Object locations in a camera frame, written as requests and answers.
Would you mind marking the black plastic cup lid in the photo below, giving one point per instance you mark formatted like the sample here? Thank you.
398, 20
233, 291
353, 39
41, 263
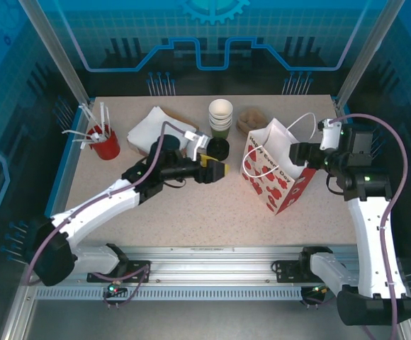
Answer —
219, 145
220, 153
220, 157

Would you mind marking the red white paper gift bag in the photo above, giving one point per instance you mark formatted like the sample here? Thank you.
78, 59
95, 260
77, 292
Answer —
273, 184

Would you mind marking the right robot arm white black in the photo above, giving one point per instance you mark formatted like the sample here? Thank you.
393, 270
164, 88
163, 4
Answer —
375, 248

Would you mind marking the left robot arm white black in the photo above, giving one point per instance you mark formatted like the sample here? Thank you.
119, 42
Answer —
95, 209

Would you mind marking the brown pulp cup carrier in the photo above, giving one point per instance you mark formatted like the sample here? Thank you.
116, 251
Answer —
251, 120

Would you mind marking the red plastic cup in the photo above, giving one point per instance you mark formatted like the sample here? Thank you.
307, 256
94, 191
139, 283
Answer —
108, 148

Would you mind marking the white wrapped stirrer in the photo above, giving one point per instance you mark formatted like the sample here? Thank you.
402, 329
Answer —
90, 116
108, 122
76, 133
85, 140
102, 115

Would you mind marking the small led circuit board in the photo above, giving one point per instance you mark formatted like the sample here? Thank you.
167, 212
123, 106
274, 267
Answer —
115, 288
319, 290

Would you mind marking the steel bottom plate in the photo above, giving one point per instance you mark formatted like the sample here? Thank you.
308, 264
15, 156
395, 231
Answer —
209, 322

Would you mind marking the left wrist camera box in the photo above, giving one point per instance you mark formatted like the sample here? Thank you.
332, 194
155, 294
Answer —
196, 141

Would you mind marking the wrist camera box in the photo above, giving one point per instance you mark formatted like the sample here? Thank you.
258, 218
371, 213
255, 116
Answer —
329, 136
196, 141

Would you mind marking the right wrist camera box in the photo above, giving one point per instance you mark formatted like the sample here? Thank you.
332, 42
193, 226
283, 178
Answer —
329, 136

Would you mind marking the aluminium mounting rail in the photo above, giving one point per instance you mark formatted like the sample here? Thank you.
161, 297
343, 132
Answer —
209, 269

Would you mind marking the aluminium frame post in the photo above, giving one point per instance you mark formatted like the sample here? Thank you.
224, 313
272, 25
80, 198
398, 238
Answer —
370, 42
53, 42

